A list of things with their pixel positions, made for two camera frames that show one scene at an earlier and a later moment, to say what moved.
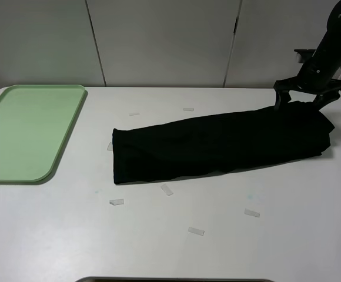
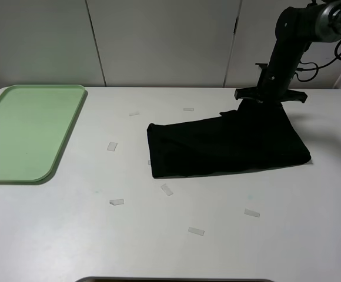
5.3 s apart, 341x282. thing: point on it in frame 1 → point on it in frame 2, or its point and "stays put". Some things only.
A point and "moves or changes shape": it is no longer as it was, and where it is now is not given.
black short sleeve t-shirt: x=245 y=141 moves or changes shape
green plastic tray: x=24 y=129 stays put
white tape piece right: x=252 y=213 stays put
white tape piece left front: x=116 y=202 stays put
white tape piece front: x=196 y=231 stays put
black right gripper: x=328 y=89 → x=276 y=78
